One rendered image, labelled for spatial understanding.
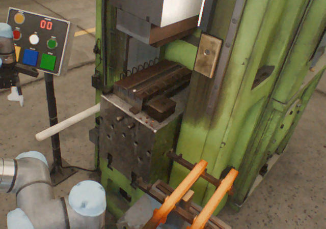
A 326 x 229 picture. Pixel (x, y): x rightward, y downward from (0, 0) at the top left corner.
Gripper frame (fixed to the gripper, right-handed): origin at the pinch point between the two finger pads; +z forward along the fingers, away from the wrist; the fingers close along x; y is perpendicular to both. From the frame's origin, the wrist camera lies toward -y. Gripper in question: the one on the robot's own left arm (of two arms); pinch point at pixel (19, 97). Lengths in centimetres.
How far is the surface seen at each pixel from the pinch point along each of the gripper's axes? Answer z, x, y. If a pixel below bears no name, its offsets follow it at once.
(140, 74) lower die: -5, 8, -59
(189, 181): 0, 76, -43
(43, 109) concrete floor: 93, -109, -32
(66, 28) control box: -23.3, -17.5, -29.1
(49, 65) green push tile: -6.1, -13.7, -18.0
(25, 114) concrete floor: 93, -106, -17
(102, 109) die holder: 10.4, 10.8, -36.7
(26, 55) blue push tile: -8.0, -24.0, -10.0
